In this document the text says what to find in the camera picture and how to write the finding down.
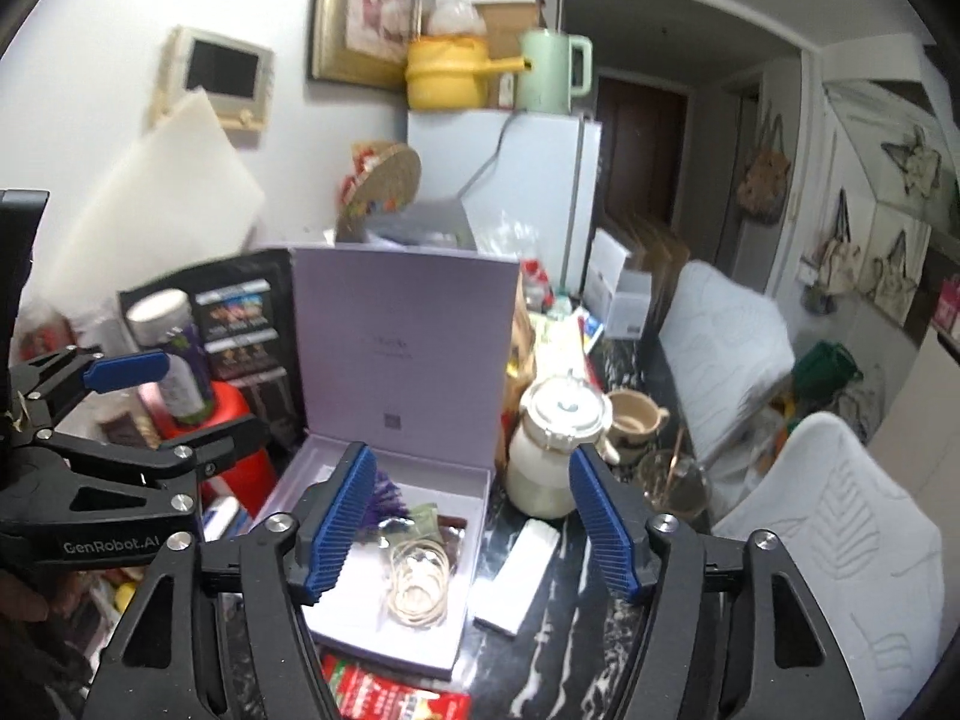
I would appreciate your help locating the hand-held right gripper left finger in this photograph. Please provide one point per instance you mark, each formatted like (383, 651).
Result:
(337, 525)

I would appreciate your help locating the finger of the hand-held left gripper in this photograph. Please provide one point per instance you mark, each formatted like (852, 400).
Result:
(217, 442)
(124, 371)

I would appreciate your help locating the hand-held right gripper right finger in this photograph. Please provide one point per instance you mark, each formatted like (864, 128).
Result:
(609, 532)

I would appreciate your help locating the purple fluffy item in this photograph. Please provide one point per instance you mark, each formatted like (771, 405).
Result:
(386, 502)

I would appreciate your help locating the green small packet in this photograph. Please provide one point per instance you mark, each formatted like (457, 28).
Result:
(421, 521)

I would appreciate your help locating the bundle of rubber bands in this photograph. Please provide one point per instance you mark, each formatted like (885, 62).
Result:
(416, 585)

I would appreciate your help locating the brown candy packet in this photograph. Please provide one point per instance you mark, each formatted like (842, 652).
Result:
(451, 531)

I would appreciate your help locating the lavender gift box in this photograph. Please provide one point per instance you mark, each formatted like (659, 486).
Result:
(397, 330)

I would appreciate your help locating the person's left hand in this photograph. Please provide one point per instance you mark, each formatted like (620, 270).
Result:
(30, 604)

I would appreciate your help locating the red bottle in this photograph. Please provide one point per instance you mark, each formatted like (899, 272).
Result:
(240, 465)

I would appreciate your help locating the purple label jar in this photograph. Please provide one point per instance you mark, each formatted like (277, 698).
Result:
(180, 360)

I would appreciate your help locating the clear glass cup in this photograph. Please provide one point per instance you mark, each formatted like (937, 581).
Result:
(675, 484)

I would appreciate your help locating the white lidded ceramic pot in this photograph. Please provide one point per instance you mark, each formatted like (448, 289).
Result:
(547, 457)

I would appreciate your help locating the white paper packet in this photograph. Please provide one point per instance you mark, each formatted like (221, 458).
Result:
(517, 577)

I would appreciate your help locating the black printed bag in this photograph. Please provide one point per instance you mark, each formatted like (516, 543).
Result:
(240, 330)

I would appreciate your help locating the beige ceramic cup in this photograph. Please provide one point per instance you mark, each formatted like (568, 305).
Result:
(634, 420)

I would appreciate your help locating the red printed packet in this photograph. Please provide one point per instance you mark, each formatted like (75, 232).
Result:
(390, 690)

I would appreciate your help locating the white foam board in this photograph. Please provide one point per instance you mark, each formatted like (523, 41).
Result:
(157, 195)

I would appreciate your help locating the white quilted chair cover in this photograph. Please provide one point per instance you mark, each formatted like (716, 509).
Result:
(832, 555)
(727, 360)

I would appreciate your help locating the white cardboard box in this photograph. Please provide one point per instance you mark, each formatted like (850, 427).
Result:
(619, 292)

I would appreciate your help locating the green bag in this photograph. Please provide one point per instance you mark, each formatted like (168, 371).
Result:
(825, 371)

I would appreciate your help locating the brown cardboard box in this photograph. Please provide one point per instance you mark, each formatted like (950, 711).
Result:
(660, 247)

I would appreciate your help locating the grey plastic bag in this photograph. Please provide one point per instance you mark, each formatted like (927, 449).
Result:
(424, 229)

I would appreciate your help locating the woven straw hat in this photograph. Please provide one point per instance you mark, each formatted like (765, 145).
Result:
(382, 180)

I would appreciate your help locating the white refrigerator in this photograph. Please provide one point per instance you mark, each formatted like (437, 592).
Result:
(540, 195)

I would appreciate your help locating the white printed tote bag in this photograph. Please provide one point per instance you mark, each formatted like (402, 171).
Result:
(836, 262)

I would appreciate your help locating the dark brown door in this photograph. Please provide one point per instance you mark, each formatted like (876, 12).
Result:
(641, 157)

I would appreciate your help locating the brown tote bag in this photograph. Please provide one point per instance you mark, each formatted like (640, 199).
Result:
(765, 180)

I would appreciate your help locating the yellow pot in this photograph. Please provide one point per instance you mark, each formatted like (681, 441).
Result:
(442, 75)

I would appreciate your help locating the framed picture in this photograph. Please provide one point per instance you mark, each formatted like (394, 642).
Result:
(367, 7)

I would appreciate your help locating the green electric kettle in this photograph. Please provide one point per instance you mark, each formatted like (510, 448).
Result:
(547, 75)

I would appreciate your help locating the cardboard box on fridge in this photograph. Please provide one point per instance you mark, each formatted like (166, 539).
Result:
(510, 19)

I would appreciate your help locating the cream wall intercom panel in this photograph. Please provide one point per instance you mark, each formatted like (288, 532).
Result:
(217, 75)

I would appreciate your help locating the butterfly wall picture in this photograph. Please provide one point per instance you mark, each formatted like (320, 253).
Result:
(911, 161)

